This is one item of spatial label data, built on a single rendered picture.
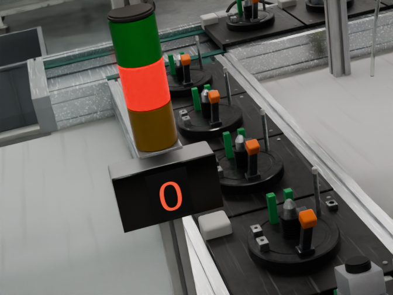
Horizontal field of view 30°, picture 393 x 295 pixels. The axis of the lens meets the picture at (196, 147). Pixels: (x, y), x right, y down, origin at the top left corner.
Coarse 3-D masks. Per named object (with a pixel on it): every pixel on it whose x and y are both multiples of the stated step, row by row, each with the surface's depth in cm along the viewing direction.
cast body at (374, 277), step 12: (348, 264) 84; (360, 264) 84; (372, 264) 85; (336, 276) 87; (348, 276) 83; (360, 276) 83; (372, 276) 83; (348, 288) 83; (360, 288) 83; (372, 288) 84; (384, 288) 84
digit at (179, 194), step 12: (180, 168) 83; (156, 180) 83; (168, 180) 83; (180, 180) 83; (156, 192) 83; (168, 192) 84; (180, 192) 84; (156, 204) 84; (168, 204) 84; (180, 204) 85; (156, 216) 84; (168, 216) 85
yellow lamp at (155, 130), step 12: (156, 108) 80; (168, 108) 80; (132, 120) 81; (144, 120) 80; (156, 120) 80; (168, 120) 81; (132, 132) 82; (144, 132) 80; (156, 132) 80; (168, 132) 81; (144, 144) 81; (156, 144) 81; (168, 144) 82
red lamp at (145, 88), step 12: (120, 72) 78; (132, 72) 77; (144, 72) 77; (156, 72) 78; (132, 84) 78; (144, 84) 78; (156, 84) 78; (132, 96) 79; (144, 96) 78; (156, 96) 79; (168, 96) 80; (132, 108) 80; (144, 108) 79
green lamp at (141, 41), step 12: (120, 24) 75; (132, 24) 75; (144, 24) 75; (156, 24) 77; (120, 36) 76; (132, 36) 75; (144, 36) 76; (156, 36) 77; (120, 48) 76; (132, 48) 76; (144, 48) 76; (156, 48) 77; (120, 60) 77; (132, 60) 77; (144, 60) 77; (156, 60) 77
